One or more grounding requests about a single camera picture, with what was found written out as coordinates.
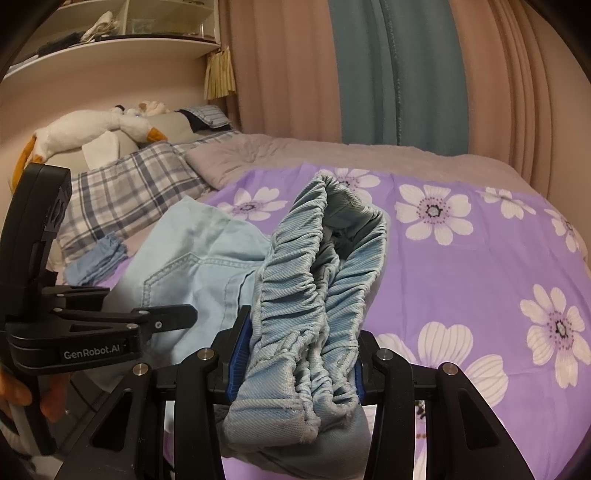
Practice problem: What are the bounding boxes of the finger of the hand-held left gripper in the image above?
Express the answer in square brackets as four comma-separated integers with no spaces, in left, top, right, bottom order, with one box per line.
[60,303,199,334]
[41,285,112,302]

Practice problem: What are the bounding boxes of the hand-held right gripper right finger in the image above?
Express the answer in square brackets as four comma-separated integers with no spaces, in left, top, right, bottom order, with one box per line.
[353,330,536,480]

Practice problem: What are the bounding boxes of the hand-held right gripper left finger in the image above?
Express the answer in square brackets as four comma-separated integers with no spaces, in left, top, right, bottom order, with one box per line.
[55,305,253,480]

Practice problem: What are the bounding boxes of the light blue pants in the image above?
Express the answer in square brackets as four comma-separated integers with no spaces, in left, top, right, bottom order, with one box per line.
[99,171,389,479]

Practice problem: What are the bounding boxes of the person's left hand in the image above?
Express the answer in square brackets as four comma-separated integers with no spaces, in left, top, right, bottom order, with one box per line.
[0,367,71,424]

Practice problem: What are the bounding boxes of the small blue cloth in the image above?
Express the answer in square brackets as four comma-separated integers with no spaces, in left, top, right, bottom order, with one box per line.
[64,232,129,287]

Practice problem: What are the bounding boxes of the plaid pillow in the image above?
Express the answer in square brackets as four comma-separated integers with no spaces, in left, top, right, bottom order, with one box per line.
[56,141,214,267]

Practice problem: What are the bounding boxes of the white goose plush toy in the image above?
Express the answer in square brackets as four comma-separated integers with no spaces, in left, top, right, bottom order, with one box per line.
[11,105,169,186]

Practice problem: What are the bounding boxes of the purple floral bedsheet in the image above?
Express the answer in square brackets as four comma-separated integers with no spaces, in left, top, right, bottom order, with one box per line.
[95,164,591,480]

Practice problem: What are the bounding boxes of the brown and white plush toy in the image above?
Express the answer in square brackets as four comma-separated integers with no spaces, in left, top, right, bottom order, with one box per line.
[124,100,172,117]

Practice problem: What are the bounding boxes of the striped pillow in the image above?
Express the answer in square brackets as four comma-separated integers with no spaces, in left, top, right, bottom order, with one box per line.
[178,104,234,131]

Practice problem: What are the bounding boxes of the dark flat object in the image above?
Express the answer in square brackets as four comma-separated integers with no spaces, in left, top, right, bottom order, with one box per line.
[38,38,78,57]

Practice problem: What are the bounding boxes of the white curved shelf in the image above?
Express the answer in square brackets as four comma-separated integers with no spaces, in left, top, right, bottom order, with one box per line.
[0,0,223,83]

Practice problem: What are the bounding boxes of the grey quilt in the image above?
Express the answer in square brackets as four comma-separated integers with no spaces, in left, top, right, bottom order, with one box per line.
[185,133,542,197]

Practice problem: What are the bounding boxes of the white cloth on shelf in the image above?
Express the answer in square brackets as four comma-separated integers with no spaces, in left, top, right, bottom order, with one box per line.
[79,11,120,43]

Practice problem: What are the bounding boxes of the pink curtain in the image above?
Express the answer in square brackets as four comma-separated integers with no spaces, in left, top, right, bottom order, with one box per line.
[455,0,588,200]
[218,0,346,145]

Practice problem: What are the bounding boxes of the teal curtain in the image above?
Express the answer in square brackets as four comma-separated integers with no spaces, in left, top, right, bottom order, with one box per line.
[327,0,472,155]

